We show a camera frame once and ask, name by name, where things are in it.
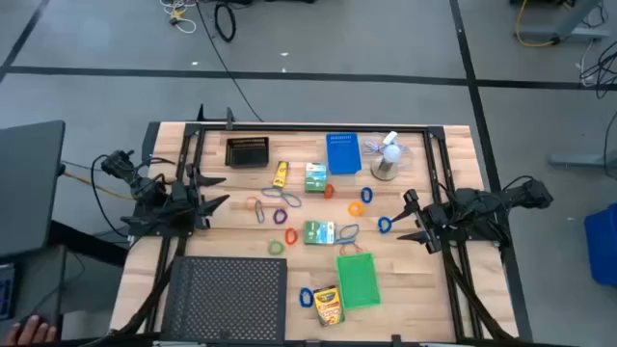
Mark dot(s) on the black perforated metal riser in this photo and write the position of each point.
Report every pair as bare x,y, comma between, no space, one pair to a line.
226,299

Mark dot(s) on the computer keyboard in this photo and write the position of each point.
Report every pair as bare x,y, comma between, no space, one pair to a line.
6,294

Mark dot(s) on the black clamp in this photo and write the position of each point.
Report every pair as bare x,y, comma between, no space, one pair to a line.
200,114
230,118
396,341

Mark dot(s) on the black aluminium table frame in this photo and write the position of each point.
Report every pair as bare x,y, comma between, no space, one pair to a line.
414,128

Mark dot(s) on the small yellow crayon box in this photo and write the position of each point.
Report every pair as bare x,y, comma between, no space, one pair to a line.
280,176

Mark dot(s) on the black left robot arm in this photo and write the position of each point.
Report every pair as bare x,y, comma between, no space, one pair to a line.
154,193

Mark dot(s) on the green plastic basket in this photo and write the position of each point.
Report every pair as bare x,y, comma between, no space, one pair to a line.
357,282

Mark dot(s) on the grey desk foot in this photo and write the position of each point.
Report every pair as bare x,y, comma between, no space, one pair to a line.
578,159

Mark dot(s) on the grey desk base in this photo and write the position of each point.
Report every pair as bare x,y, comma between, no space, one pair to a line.
564,33

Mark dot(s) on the black power box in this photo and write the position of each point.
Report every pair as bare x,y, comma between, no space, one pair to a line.
150,142

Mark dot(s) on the green crayon box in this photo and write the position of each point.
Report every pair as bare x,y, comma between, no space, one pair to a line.
315,178
318,233

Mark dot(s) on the large yellow crayon box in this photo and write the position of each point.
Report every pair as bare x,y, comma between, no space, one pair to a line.
329,306

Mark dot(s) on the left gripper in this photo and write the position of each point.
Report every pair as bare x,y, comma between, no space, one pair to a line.
179,198

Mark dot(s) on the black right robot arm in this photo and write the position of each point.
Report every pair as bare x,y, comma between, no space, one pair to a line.
482,202

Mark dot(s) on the person's hand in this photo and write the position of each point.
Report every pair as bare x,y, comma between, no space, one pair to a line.
31,332

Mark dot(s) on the dark grey desk top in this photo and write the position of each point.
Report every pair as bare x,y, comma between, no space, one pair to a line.
29,183

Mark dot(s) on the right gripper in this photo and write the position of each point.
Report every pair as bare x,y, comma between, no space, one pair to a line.
437,218

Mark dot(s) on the black mesh basket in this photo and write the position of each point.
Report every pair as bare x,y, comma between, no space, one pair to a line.
247,159

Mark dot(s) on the blue storage bin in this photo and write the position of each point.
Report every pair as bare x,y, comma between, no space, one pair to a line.
602,246

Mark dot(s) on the long blue rubber band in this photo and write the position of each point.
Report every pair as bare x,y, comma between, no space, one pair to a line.
282,194

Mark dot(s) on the blue plastic basket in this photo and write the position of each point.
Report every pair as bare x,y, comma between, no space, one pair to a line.
343,156

